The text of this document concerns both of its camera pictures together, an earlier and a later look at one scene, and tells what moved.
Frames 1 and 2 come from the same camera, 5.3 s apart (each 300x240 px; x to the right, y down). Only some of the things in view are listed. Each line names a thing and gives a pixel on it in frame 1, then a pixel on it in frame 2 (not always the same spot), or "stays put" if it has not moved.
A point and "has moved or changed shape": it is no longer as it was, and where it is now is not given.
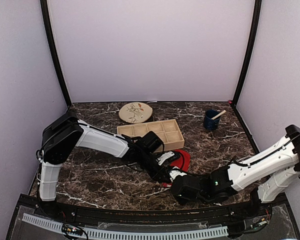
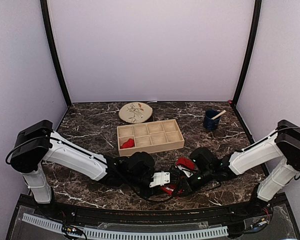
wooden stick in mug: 220,114 stays put
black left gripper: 157,175 -> 156,191
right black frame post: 258,7 stays put
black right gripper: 182,201 -> 188,188
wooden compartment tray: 168,130 stays put
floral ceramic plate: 135,112 stays put
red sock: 182,160 has moved or changed shape
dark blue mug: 209,124 stays put
